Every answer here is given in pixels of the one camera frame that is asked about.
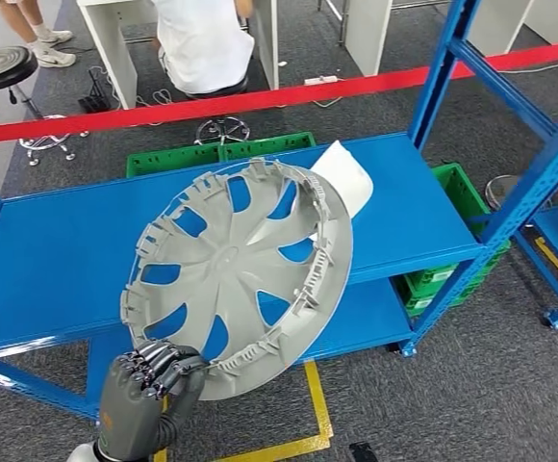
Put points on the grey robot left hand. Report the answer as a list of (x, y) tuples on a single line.
[(130, 408)]

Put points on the grey plastic wheel hubcap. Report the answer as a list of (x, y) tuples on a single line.
[(231, 255)]

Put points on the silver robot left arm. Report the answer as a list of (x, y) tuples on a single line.
[(84, 454)]

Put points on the white mirror cover part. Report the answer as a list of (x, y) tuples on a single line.
[(346, 175)]

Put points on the black stool chrome base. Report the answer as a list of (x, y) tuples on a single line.
[(223, 130)]

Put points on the black foot pedal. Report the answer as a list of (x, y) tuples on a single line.
[(95, 99)]

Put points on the red barrier belt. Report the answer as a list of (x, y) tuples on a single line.
[(211, 105)]

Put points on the person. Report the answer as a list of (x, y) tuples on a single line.
[(202, 44), (53, 56)]

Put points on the black round swivel stool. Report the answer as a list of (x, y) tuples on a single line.
[(2, 64)]

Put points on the white power strip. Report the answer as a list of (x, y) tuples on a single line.
[(321, 80)]

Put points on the chrome stanchion base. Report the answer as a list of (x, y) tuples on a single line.
[(497, 191)]

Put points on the robot body bracket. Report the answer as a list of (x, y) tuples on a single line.
[(363, 453)]

